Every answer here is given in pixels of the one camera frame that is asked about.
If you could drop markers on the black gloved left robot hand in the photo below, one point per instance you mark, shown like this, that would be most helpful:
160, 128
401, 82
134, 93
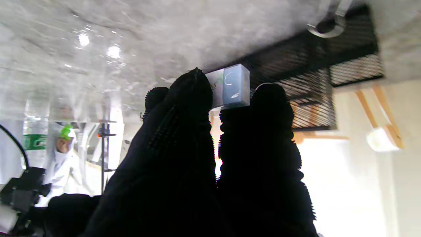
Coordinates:
184, 184

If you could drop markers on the small blue white box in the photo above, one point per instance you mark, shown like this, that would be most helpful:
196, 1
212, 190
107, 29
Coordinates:
235, 85

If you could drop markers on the black mesh desk organizer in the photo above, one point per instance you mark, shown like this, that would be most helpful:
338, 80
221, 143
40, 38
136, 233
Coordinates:
312, 72

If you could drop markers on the person in white suit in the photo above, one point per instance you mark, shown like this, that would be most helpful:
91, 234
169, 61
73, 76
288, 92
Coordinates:
64, 158

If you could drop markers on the clear bottle with green label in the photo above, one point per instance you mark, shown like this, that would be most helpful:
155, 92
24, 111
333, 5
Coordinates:
34, 141

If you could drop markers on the printed room backdrop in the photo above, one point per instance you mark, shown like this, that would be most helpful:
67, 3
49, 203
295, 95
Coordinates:
345, 184

